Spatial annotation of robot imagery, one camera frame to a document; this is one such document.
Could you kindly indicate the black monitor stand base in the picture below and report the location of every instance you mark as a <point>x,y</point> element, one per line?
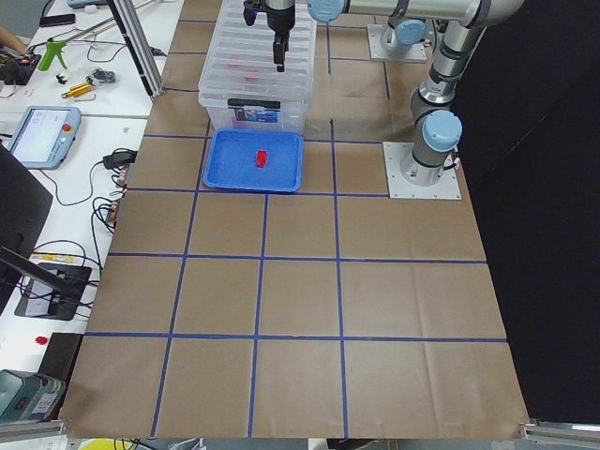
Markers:
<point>41,301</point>

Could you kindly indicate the black box latch handle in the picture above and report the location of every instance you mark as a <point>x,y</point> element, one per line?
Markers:
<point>254,103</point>

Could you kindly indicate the black power adapter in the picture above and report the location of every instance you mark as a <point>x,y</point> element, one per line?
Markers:
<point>119,158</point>

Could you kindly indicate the black monitor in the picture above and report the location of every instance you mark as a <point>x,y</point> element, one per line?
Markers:
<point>25,206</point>

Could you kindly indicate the red block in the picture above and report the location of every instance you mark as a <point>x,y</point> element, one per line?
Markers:
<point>251,75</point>
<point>261,158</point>
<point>234,61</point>

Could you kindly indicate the blue plastic tray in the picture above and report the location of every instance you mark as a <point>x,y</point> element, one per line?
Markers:
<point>231,160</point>

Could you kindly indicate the red block in box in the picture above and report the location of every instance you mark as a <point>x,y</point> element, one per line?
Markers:
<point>234,61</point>
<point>251,75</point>

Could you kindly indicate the black phone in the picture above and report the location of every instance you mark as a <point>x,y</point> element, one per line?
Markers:
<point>57,20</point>

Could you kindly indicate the green handled tool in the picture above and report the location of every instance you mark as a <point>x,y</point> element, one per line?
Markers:
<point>54,50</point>

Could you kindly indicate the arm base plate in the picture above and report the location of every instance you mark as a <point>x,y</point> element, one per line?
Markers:
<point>416,54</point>
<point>408,180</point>

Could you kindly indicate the clear plastic storage box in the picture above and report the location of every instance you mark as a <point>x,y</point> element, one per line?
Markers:
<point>291,116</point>

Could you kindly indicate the aluminium frame post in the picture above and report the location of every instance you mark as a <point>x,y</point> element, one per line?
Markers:
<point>130,27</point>

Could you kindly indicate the teal metal device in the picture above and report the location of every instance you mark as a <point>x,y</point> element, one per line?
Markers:
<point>28,396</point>

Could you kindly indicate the yellow brass tool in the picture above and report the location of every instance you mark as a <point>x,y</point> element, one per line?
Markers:
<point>80,93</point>

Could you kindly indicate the teach pendant tablet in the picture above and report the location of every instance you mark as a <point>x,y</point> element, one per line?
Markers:
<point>44,135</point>

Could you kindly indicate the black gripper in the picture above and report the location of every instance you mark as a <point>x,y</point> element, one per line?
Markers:
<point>280,20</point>

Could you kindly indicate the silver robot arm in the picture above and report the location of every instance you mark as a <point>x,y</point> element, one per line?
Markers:
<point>437,130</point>
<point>401,33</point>

